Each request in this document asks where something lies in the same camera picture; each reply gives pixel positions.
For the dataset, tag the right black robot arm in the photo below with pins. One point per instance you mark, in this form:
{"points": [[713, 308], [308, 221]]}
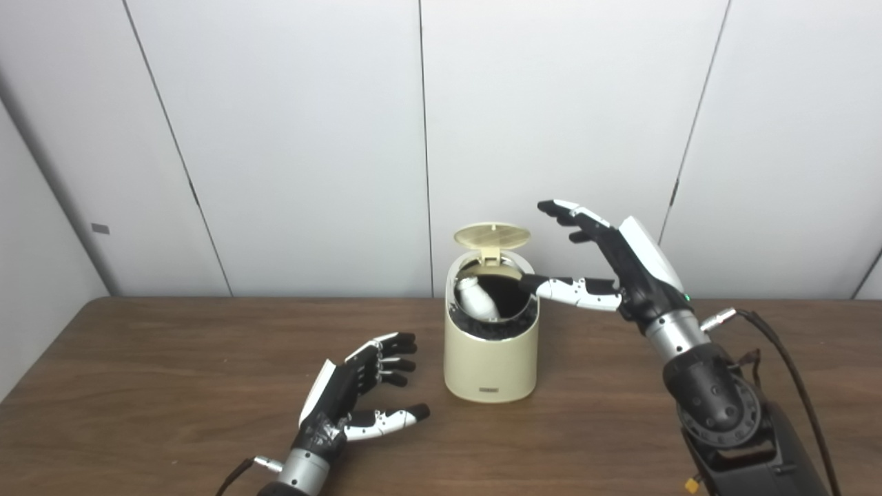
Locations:
{"points": [[716, 399]]}

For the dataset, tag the black bin liner bag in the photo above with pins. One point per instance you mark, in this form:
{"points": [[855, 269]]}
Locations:
{"points": [[513, 301]]}

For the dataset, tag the small yellow connector plug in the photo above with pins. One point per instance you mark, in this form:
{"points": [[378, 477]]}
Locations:
{"points": [[692, 484]]}

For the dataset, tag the cream-colored bin body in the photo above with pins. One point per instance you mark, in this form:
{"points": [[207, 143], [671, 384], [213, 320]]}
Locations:
{"points": [[489, 365]]}

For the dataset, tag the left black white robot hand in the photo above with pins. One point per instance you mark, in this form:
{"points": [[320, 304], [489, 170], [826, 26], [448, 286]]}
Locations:
{"points": [[331, 406]]}

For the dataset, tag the round cream bin lid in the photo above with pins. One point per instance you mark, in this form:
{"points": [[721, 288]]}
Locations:
{"points": [[493, 235]]}

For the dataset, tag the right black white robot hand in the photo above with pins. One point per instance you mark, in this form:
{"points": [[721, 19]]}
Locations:
{"points": [[641, 269]]}

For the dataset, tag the small white plastic bottle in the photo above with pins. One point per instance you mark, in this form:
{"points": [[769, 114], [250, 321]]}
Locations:
{"points": [[479, 300]]}

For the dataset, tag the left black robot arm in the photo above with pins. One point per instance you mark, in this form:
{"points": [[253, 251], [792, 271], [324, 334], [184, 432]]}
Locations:
{"points": [[300, 475]]}

